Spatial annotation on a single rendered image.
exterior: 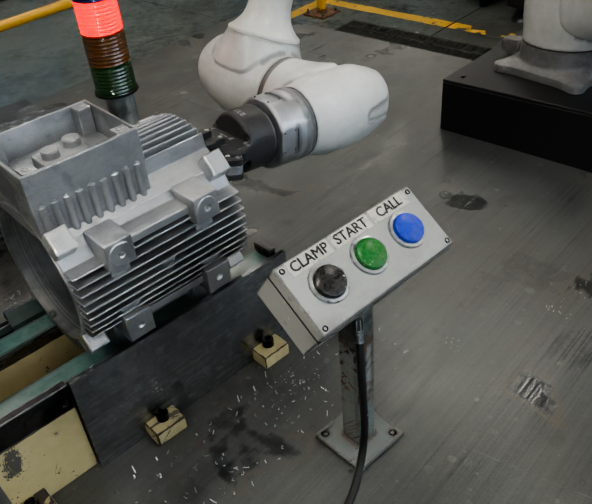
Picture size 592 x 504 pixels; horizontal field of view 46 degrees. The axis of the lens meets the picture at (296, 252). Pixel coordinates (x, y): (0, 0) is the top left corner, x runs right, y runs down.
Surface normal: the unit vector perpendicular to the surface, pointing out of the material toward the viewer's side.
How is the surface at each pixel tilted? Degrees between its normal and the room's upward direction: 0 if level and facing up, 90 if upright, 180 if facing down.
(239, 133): 83
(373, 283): 35
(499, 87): 2
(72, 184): 90
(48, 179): 90
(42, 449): 90
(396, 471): 0
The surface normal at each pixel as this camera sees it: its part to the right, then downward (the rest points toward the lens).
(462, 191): -0.07, -0.80
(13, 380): 0.68, 0.40
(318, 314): 0.33, -0.43
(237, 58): -0.60, 0.00
